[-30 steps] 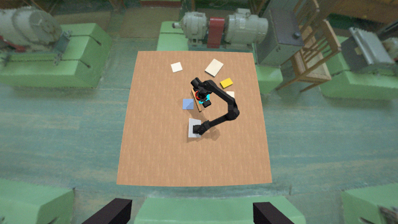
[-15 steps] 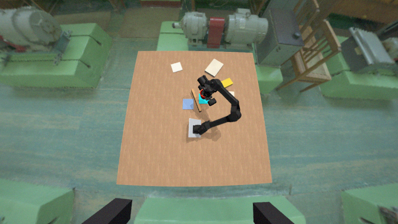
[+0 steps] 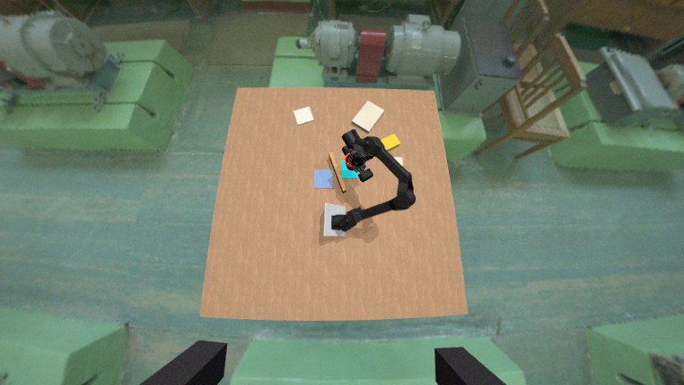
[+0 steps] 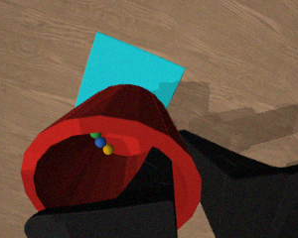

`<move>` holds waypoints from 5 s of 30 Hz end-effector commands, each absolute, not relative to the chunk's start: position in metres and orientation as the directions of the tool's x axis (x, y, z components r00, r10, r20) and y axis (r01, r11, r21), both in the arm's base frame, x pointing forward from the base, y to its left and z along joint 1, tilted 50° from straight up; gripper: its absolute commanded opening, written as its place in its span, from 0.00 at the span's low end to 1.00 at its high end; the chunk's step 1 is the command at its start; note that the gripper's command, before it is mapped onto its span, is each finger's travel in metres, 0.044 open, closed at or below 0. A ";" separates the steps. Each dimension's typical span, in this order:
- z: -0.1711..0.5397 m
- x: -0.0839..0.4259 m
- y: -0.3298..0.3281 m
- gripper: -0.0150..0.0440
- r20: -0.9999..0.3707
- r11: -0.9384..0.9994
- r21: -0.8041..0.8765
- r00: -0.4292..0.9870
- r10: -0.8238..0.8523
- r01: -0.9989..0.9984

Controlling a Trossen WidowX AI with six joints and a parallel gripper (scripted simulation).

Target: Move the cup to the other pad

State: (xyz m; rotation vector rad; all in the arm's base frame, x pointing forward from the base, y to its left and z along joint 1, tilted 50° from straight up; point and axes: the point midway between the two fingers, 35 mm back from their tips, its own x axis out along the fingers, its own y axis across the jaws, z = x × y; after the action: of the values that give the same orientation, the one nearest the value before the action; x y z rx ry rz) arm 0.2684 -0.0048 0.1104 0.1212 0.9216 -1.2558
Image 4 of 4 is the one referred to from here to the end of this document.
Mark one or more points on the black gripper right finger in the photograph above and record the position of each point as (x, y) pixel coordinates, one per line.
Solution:
(241, 197)

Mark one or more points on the blue marble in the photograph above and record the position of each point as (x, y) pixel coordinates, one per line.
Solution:
(100, 142)

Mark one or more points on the red cup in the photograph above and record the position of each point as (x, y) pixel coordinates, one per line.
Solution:
(64, 167)

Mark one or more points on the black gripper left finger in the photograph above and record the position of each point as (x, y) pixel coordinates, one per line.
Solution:
(145, 209)

